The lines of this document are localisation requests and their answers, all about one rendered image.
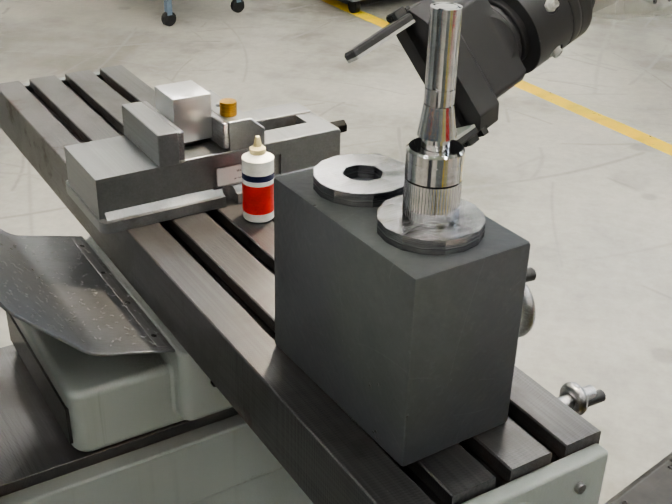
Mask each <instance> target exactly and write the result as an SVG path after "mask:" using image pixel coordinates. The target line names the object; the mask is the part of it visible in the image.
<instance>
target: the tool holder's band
mask: <svg viewBox="0 0 672 504"><path fill-rule="evenodd" d="M421 143H422V139H421V138H420V137H419V138H415V139H413V140H412V141H410V142H409V143H408V144H407V145H406V159H407V160H408V161H409V162H410V163H412V164H414V165H416V166H419V167H422V168H427V169H450V168H454V167H457V166H459V165H461V164H462V163H463V162H464V158H465V148H464V146H463V145H462V144H461V143H459V142H458V141H456V140H451V144H450V148H449V149H447V150H445V151H430V150H427V149H425V148H423V147H422V145H421Z"/></svg>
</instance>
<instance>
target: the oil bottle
mask: <svg viewBox="0 0 672 504"><path fill-rule="evenodd" d="M249 150H250V151H249V152H247V153H244V154H243V155H242V201H243V217H244V218H245V219H246V220H247V221H250V222H253V223H264V222H268V221H270V220H271V219H273V218H274V155H273V154H271V153H269V152H267V151H266V147H265V146H263V145H262V143H261V139H260V136H255V139H254V144H253V145H252V146H251V147H250V148H249Z"/></svg>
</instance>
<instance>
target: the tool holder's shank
mask: <svg viewBox="0 0 672 504"><path fill-rule="evenodd" d="M462 10H463V6H462V5H460V4H457V3H451V2H436V3H432V4H431V5H430V16H429V31H428V45H427V60H426V75H425V88H424V103H423V107H422V111H421V116H420V120H419V125H418V129H417V136H418V137H420V138H421V139H422V143H421V145H422V147H423V148H425V149H427V150H430V151H445V150H447V149H449V148H450V144H451V140H453V139H455V138H456V137H457V131H456V117H455V93H456V82H457V70H458V58H459V46H460V34H461V22H462Z"/></svg>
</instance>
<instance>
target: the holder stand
mask: <svg viewBox="0 0 672 504"><path fill-rule="evenodd" d="M404 173H405V164H404V163H403V162H400V161H398V160H395V159H393V158H390V157H386V156H383V155H382V154H380V153H374V154H360V153H352V154H344V155H337V156H333V157H331V158H328V159H325V160H322V161H321V162H320V163H319V164H318V165H316V166H315V167H314V168H311V169H306V170H302V171H298V172H294V173H289V174H285V175H281V176H277V177H275V178H274V270H275V343H276V345H277V346H278V347H279V348H280V349H281V350H282V351H283V352H284V353H285V354H286V355H287V356H288V357H289V358H290V359H291V360H292V361H293V362H294V363H295V364H296V365H297V366H298V367H299V368H301V369H302V370H303V371H304V372H305V373H306V374H307V375H308V376H309V377H310V378H311V379H312V380H313V381H314V382H315V383H316V384H317V385H318V386H319V387H320V388H321V389H322V390H323V391H324V392H325V393H326V394H327V395H328V396H329V397H330V398H331V399H332V400H334V401H335V402H336V403H337V404H338V405H339V406H340V407H341V408H342V409H343V410H344V411H345V412H346V413H347V414H348V415H349V416H350V417H351V418H352V419H353V420H354V421H355V422H356V423H357V424H358V425H359V426H360V427H361V428H362V429H363V430H364V431H365V432H367V433H368V434H369V435H370V436H371V437H372V438H373V439H374V440H375V441H376V442H377V443H378V444H379V445H380V446H381V447H382V448H383V449H384V450H385V451H386V452H387V453H388V454H389V455H390V456H391V457H392V458H393V459H394V460H395V461H396V462H397V463H398V464H400V465H401V466H407V465H409V464H411V463H414V462H416V461H418V460H421V459H423V458H425V457H427V456H430V455H432V454H434V453H437V452H439V451H441V450H444V449H446V448H448V447H450V446H453V445H455V444H457V443H460V442H462V441H464V440H467V439H469V438H471V437H473V436H476V435H478V434H480V433H483V432H485V431H487V430H490V429H492V428H494V427H497V426H499V425H501V424H503V423H505V422H506V421H507V418H508V411H509V403H510V396H511V388H512V381H513V373H514V366H515V358H516V351H517V343H518V336H519V328H520V321H521V313H522V306H523V298H524V291H525V283H526V276H527V268H528V261H529V253H530V242H529V241H527V240H526V239H524V238H522V237H521V236H519V235H517V234H516V233H514V232H512V231H510V230H509V229H507V228H505V227H504V226H502V225H500V224H499V223H497V222H495V221H493V220H492V219H490V218H488V217H487V216H485V215H484V214H483V212H482V211H481V210H480V209H479V208H478V207H476V206H475V205H474V204H473V203H470V202H468V201H466V200H463V199H461V202H460V213H459V219H458V221H457V222H455V223H454V224H452V225H450V226H446V227H441V228H427V227H421V226H417V225H414V224H412V223H410V222H408V221H407V220H406V219H405V218H404V217H403V215H402V206H403V190H404V175H405V174H404Z"/></svg>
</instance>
